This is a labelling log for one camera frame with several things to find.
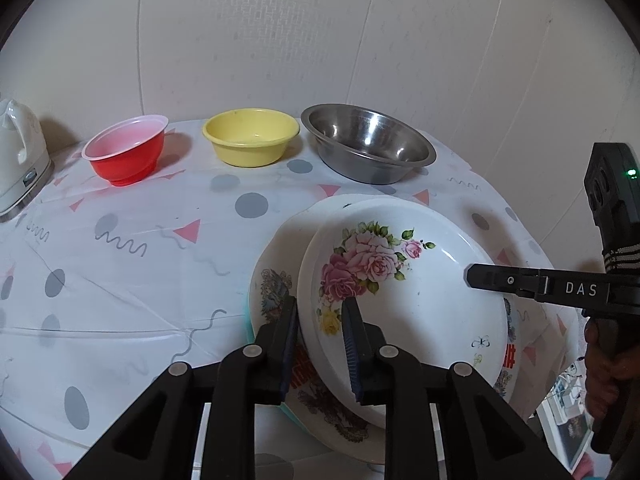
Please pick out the white patterned tablecloth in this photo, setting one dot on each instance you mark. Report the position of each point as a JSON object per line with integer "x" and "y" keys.
{"x": 150, "y": 285}

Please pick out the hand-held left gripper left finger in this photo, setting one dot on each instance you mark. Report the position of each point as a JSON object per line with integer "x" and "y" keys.
{"x": 290, "y": 342}

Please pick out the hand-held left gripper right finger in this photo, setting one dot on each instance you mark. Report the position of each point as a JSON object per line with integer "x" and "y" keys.
{"x": 350, "y": 347}

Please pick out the white plate with red print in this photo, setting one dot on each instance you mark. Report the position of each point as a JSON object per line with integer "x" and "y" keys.
{"x": 272, "y": 285}

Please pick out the stainless steel bowl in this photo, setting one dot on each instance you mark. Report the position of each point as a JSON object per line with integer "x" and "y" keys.
{"x": 370, "y": 135}

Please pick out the white electric kettle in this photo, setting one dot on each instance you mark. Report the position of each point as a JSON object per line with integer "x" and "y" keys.
{"x": 20, "y": 180}

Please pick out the yellow plastic bowl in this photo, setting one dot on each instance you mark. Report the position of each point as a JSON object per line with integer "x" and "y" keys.
{"x": 250, "y": 152}

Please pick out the white rose print plate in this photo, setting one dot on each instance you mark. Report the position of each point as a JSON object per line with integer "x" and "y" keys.
{"x": 425, "y": 300}

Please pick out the red plastic bowl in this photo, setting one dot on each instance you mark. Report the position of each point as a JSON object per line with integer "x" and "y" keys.
{"x": 130, "y": 160}

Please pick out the white box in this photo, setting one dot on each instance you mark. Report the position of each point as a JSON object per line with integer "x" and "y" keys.
{"x": 570, "y": 435}

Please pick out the person's right hand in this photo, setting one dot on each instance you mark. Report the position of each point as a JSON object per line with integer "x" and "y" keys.
{"x": 597, "y": 380}

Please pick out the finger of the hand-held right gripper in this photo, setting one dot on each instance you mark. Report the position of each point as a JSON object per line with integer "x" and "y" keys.
{"x": 505, "y": 280}

